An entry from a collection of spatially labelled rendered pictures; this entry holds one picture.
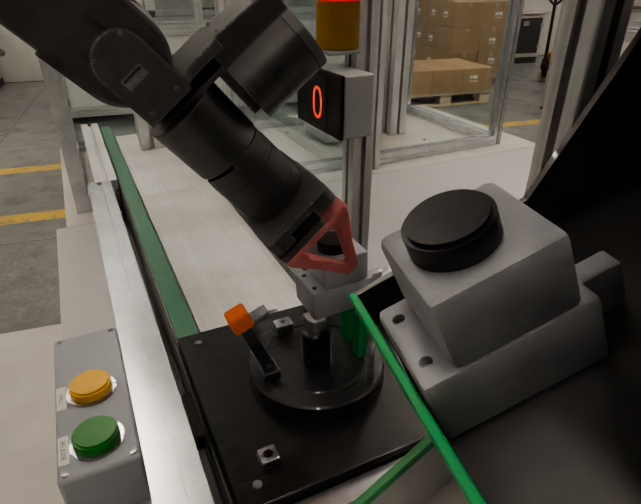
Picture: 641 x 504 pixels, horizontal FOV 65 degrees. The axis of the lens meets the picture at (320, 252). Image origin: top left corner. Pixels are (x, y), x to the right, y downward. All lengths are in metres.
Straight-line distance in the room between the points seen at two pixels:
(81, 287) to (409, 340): 0.83
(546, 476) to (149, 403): 0.43
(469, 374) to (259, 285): 0.63
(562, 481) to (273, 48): 0.29
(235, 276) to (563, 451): 0.67
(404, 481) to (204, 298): 0.51
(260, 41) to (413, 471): 0.28
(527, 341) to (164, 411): 0.42
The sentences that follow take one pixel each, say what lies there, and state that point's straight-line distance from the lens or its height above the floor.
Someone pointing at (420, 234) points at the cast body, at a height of 1.26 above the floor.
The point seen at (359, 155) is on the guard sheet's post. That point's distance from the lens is 0.66.
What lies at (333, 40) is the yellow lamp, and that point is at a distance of 0.60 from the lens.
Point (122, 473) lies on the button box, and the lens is 0.52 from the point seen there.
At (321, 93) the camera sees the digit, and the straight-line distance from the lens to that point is 0.61.
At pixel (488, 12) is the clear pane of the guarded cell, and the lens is 1.76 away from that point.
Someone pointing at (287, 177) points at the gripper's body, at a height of 1.20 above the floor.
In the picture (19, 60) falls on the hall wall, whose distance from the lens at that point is 8.66.
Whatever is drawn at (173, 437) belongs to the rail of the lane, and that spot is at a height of 0.96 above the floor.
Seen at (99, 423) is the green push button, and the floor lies 0.97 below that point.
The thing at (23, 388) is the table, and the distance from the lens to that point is 0.79.
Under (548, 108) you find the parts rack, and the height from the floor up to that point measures 1.28.
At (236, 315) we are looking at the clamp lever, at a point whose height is 1.07.
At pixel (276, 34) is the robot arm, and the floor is 1.30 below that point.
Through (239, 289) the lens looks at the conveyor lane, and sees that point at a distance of 0.78.
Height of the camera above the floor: 1.33
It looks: 29 degrees down
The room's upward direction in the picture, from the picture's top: straight up
